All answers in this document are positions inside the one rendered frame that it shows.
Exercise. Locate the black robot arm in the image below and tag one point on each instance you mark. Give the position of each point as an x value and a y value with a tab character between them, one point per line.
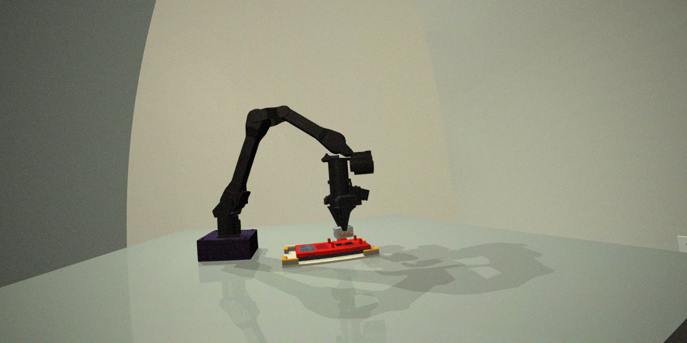
258	122

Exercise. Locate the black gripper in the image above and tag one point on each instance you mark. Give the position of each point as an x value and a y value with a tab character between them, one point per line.
341	203

